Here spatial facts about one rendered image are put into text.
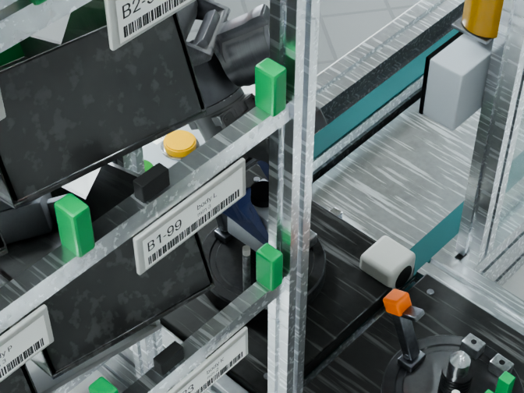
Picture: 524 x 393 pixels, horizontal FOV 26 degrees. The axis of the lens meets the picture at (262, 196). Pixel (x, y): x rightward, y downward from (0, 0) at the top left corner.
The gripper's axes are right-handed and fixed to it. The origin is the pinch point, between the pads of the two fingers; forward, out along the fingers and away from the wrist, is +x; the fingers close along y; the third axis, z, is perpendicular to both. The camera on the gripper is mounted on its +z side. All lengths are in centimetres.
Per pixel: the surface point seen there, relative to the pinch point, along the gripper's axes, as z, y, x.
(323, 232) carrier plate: -6.4, 8.8, 9.2
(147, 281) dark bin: 27.4, -28.8, -10.7
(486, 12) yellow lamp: 21.8, 16.7, -9.5
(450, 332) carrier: 8.7, 7.0, 20.6
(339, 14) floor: -150, 145, 23
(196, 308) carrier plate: -8.6, -8.7, 7.6
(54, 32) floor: -192, 85, -9
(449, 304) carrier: 6.9, 10.0, 19.2
